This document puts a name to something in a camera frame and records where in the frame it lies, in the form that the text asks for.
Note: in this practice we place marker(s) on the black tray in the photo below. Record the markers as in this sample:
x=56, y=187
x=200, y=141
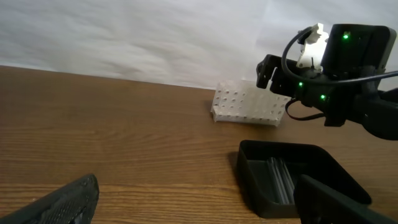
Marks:
x=261, y=186

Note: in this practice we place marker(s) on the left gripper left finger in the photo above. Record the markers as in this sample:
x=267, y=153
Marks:
x=62, y=205

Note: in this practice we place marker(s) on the white test tube rack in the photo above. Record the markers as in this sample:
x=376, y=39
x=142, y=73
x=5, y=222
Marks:
x=245, y=102

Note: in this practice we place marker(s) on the clear test tube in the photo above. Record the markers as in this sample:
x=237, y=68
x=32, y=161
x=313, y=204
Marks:
x=275, y=180
x=286, y=183

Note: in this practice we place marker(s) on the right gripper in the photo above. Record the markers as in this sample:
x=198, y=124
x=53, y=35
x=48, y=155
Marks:
x=264, y=71

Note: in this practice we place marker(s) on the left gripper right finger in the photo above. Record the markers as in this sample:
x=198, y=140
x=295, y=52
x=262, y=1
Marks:
x=329, y=208

